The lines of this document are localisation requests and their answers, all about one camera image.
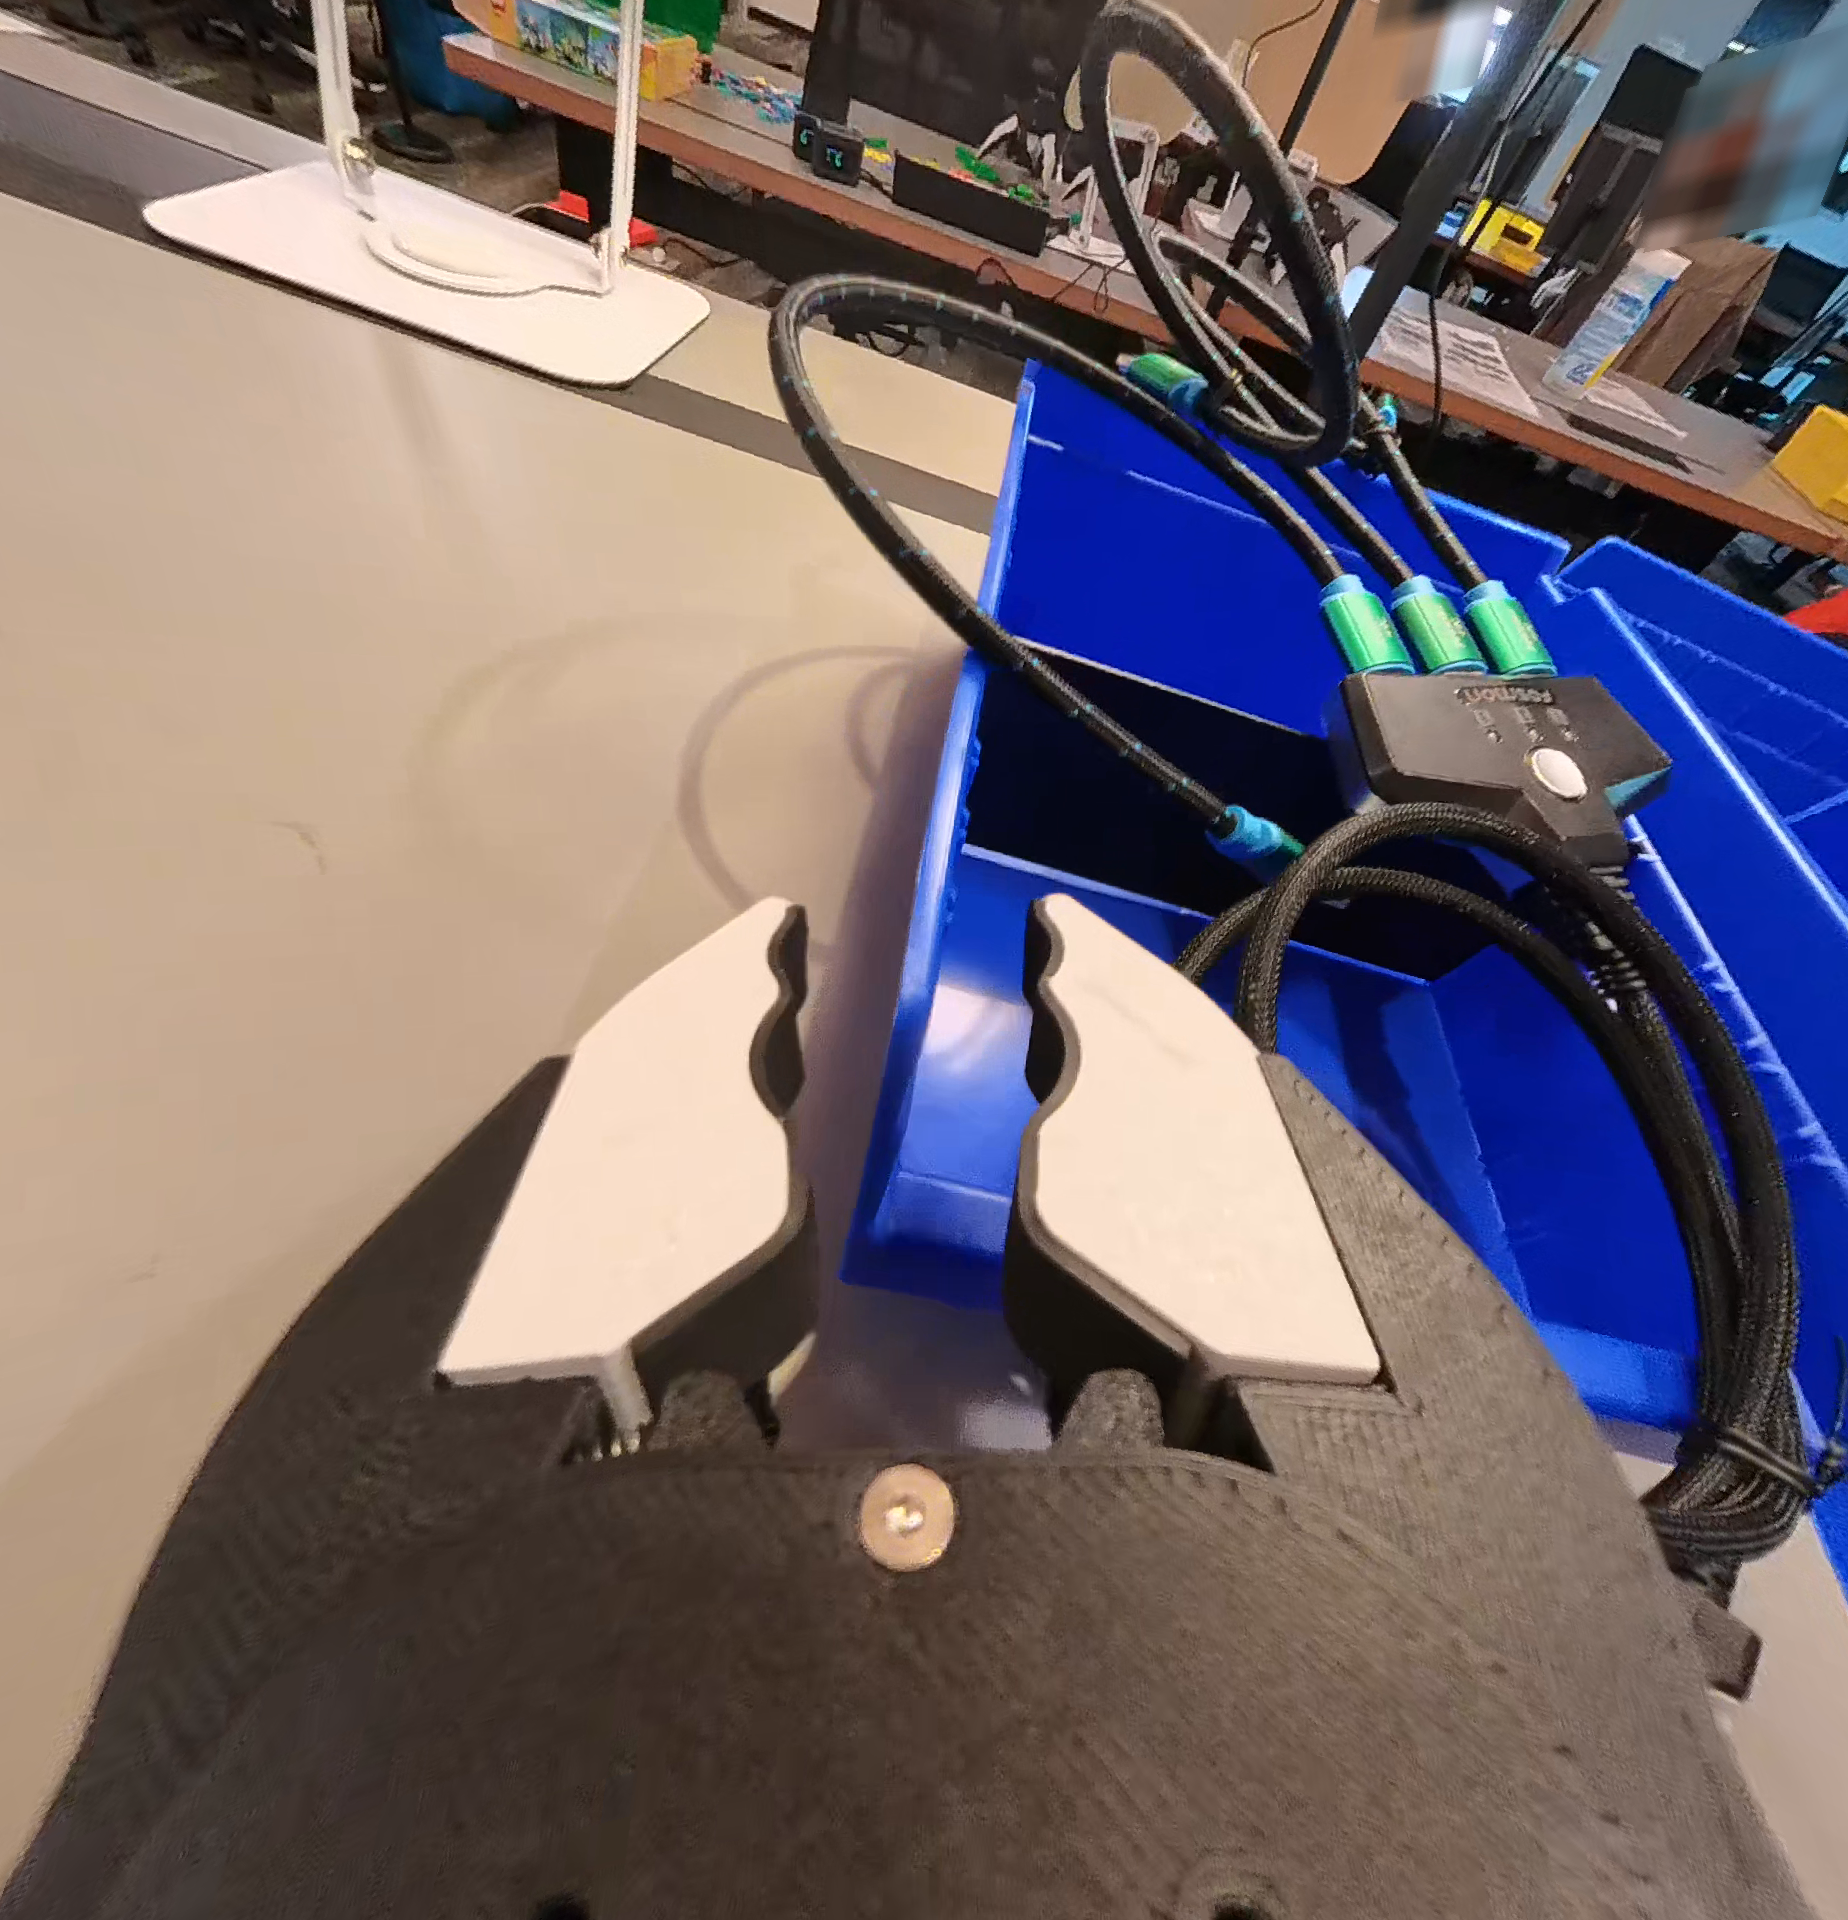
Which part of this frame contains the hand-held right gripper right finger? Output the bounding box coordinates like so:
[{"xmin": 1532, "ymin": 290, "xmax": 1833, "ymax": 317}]
[{"xmin": 1004, "ymin": 893, "xmax": 1385, "ymax": 1389}]

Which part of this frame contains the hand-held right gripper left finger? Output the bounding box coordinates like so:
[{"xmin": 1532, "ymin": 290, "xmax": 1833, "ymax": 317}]
[{"xmin": 434, "ymin": 898, "xmax": 820, "ymax": 1418}]

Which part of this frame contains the black switch hub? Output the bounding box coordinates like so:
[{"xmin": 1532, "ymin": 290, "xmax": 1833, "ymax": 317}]
[{"xmin": 1336, "ymin": 671, "xmax": 1677, "ymax": 874}]

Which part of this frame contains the braided cable with green plugs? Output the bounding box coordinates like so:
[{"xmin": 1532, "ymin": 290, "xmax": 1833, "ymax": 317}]
[
  {"xmin": 1118, "ymin": 225, "xmax": 1492, "ymax": 679},
  {"xmin": 770, "ymin": 274, "xmax": 1417, "ymax": 863},
  {"xmin": 1076, "ymin": 0, "xmax": 1558, "ymax": 679}
]

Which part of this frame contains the black braided hub cable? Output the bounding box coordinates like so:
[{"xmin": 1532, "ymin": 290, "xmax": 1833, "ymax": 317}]
[{"xmin": 1177, "ymin": 802, "xmax": 1848, "ymax": 1591}]

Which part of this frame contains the blue plastic bin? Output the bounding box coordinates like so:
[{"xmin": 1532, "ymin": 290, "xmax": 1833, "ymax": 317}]
[
  {"xmin": 841, "ymin": 357, "xmax": 1766, "ymax": 1463},
  {"xmin": 1539, "ymin": 537, "xmax": 1848, "ymax": 1637}
]

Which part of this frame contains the black bin divider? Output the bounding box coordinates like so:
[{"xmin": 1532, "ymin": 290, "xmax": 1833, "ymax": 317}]
[{"xmin": 967, "ymin": 636, "xmax": 1487, "ymax": 983}]

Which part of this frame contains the printed paper sheet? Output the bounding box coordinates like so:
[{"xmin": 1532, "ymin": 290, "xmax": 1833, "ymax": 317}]
[{"xmin": 1365, "ymin": 290, "xmax": 1544, "ymax": 425}]

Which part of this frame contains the wooden back desk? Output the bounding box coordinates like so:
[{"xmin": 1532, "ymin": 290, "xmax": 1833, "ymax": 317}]
[{"xmin": 443, "ymin": 30, "xmax": 1848, "ymax": 578}]

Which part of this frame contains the flat black dock device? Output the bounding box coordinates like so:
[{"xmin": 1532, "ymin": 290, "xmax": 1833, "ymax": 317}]
[{"xmin": 1565, "ymin": 391, "xmax": 1692, "ymax": 452}]

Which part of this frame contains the white wipes canister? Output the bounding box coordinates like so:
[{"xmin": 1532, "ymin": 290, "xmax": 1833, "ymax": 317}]
[{"xmin": 1549, "ymin": 246, "xmax": 1692, "ymax": 394}]

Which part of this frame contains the white stand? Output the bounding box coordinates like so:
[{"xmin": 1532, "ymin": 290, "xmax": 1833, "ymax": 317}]
[{"xmin": 141, "ymin": 0, "xmax": 711, "ymax": 390}]

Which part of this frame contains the small yellow bin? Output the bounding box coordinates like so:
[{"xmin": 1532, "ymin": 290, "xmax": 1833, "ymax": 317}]
[{"xmin": 1768, "ymin": 403, "xmax": 1848, "ymax": 540}]

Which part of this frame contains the black speaker bar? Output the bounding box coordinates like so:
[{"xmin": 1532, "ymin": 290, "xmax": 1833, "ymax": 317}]
[{"xmin": 890, "ymin": 151, "xmax": 1057, "ymax": 256}]

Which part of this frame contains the brown paper bag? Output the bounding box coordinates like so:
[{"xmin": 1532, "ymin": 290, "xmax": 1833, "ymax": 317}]
[{"xmin": 1615, "ymin": 238, "xmax": 1784, "ymax": 394}]

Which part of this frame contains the colourful toy box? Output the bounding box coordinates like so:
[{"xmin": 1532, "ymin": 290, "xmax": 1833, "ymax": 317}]
[{"xmin": 509, "ymin": 0, "xmax": 701, "ymax": 105}]

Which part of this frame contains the black monitor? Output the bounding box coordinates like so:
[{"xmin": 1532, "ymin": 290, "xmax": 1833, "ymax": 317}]
[{"xmin": 802, "ymin": 0, "xmax": 1112, "ymax": 143}]

